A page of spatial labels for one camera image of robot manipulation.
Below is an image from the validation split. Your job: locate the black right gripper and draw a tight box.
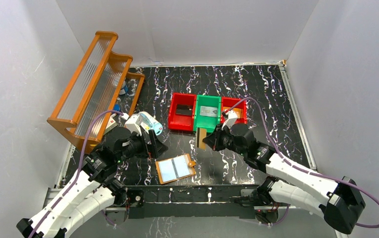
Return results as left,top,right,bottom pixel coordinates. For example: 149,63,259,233
203,123,246,156

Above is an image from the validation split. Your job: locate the gold credit card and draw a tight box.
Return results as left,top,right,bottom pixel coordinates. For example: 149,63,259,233
196,127,207,150

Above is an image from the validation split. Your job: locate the orange leather card holder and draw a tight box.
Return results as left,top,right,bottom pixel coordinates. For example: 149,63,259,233
156,154,197,184

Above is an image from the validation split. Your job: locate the white credit card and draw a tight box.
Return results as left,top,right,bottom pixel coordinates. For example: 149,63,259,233
200,106,218,117

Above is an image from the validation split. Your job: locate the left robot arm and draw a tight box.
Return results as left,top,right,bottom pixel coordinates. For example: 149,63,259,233
16,127,168,238

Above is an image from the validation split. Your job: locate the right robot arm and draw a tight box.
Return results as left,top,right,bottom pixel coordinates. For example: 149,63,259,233
200,123,366,235

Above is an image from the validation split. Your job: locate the black card in red bin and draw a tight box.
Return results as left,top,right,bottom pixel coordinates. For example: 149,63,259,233
175,104,193,116

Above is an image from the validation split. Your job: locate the white blue tube package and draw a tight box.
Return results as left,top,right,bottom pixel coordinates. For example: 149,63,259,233
137,112,163,136

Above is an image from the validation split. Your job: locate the green plastic bin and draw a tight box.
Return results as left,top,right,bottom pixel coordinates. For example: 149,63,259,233
193,95,221,133

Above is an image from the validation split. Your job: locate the red plastic bin left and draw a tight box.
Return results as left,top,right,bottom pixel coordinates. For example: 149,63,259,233
168,93,197,131

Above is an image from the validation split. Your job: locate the red plastic bin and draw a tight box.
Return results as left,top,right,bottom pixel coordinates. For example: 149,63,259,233
168,93,197,131
220,97,247,124

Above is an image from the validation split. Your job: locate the red plastic bin right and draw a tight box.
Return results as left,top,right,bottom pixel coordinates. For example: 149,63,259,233
220,97,247,124

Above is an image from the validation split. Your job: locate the white green small box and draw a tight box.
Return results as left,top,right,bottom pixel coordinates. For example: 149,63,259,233
104,117,118,134

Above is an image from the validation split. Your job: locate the blue white bottle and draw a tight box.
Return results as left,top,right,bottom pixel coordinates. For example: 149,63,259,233
114,77,128,95

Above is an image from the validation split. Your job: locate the orange wooden shelf rack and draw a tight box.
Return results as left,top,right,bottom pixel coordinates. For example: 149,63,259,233
47,31,145,153

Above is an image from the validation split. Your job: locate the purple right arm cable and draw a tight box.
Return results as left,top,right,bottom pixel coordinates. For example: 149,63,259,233
222,97,379,229

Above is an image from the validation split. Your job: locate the aluminium frame rail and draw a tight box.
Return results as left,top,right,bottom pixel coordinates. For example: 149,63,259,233
35,64,349,238

